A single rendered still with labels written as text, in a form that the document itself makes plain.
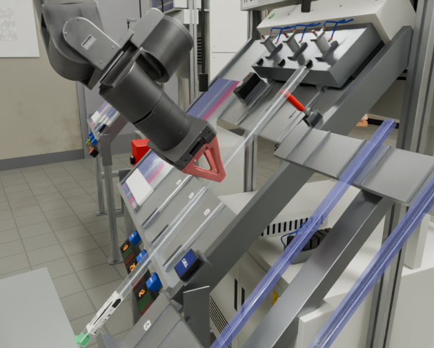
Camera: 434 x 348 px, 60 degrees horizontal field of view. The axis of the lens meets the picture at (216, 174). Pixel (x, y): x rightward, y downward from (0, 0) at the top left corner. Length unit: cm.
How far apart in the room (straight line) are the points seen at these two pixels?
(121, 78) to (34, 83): 395
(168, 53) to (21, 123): 398
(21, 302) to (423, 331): 108
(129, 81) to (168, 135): 8
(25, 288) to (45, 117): 345
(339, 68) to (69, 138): 392
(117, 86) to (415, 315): 103
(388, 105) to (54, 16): 86
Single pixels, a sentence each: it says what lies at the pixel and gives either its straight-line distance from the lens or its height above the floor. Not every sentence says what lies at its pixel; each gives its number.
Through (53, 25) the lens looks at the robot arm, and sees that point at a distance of 44.
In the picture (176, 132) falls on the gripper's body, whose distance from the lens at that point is 46.
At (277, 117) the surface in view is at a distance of 91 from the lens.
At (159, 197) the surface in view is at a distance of 107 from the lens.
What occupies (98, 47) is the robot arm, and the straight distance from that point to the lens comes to 43.
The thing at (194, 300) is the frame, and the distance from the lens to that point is 71.
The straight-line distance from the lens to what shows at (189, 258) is 71.
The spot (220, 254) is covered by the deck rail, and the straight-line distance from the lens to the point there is 74.
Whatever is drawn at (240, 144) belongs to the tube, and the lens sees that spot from 54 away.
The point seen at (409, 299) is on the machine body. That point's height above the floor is 54.
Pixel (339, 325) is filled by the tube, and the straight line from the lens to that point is 45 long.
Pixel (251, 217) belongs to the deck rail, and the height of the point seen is 86.
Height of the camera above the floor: 116
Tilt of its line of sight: 18 degrees down
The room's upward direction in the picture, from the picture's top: straight up
